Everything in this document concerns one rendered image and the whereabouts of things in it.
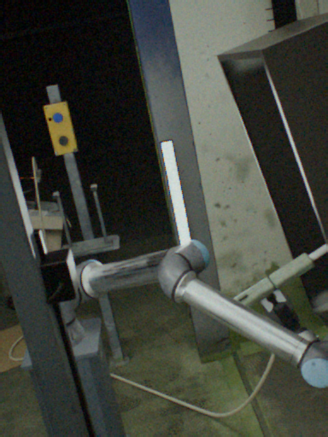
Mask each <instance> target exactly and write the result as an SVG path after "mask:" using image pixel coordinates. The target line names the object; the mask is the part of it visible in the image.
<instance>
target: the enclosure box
mask: <svg viewBox="0 0 328 437"><path fill-rule="evenodd" d="M217 57H218V60H219V62H220V66H221V68H222V72H223V74H224V77H225V81H226V83H227V85H228V88H229V91H230V93H231V98H232V100H234V102H235V105H236V108H237V112H238V115H239V117H240V120H241V122H242V124H243V128H244V130H245V134H246V137H247V139H248V141H249V146H250V147H251V150H252V153H253V154H254V156H255V160H256V163H257V165H258V167H259V170H260V173H261V177H262V179H263V182H264V184H265V186H266V192H267V194H268V196H269V199H270V202H271V203H272V205H273V208H274V210H275V213H276V216H277V219H278V222H279V225H280V227H281V230H282V233H283V235H284V239H285V241H286V244H287V247H288V249H289V252H290V257H291V258H292V259H293V260H294V259H296V258H298V257H299V256H301V255H302V254H304V253H306V254H307V255H309V254H311V253H314V252H316V250H317V249H319V248H321V247H322V246H324V245H325V244H326V246H327V248H328V13H324V14H320V15H314V16H311V17H307V18H304V19H300V20H295V21H293V23H291V24H289V25H287V26H283V27H281V28H279V29H277V30H274V31H272V32H269V33H267V34H265V35H263V36H260V37H258V38H255V39H252V40H250V41H248V42H246V43H244V44H241V45H238V46H237V47H234V49H231V50H228V51H226V52H224V53H222V54H220V55H217ZM313 263H314V264H315V267H312V268H311V269H309V270H308V271H307V272H305V273H304V274H302V275H301V276H299V278H300V281H301V283H302V287H303V289H304V293H305V295H306V297H307V302H308V304H309V306H310V309H311V311H312V313H313V314H314V315H316V316H317V317H318V318H319V320H320V321H321V322H322V323H323V324H324V325H325V326H326V327H327V328H328V252H327V253H325V254H323V255H322V256H320V257H319V258H317V259H316V260H313Z"/></svg>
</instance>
